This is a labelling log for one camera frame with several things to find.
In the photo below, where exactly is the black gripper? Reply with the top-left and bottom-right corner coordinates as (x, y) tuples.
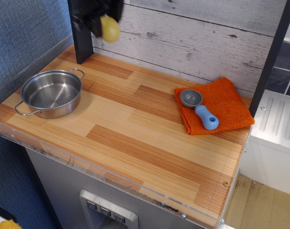
(72, 0), (124, 37)

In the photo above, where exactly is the yellow potato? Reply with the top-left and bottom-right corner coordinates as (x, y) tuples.
(100, 16), (120, 43)

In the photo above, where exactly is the stainless steel pot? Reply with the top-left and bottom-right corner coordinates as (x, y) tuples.
(14, 68), (85, 119)

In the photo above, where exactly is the grey blue measuring scoop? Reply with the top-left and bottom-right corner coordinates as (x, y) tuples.
(180, 89), (219, 131)

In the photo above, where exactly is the orange knitted cloth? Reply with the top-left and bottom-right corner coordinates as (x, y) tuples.
(174, 77), (255, 135)

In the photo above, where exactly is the silver toy fridge front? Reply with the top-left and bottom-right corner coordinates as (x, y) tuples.
(26, 149), (199, 229)

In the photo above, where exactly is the ice dispenser panel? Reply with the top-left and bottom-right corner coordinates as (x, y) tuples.
(80, 189), (139, 229)

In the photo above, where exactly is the yellow object bottom left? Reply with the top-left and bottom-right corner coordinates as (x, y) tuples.
(0, 220), (22, 229)

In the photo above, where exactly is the white radiator cover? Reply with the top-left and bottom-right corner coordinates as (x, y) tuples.
(239, 90), (290, 194)

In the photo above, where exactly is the dark left post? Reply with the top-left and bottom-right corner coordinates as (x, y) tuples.
(67, 0), (93, 64)

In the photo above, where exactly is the dark post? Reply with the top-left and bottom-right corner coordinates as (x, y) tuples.
(67, 0), (93, 64)
(249, 0), (290, 117)

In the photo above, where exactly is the dark right post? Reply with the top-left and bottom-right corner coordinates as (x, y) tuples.
(249, 0), (290, 117)

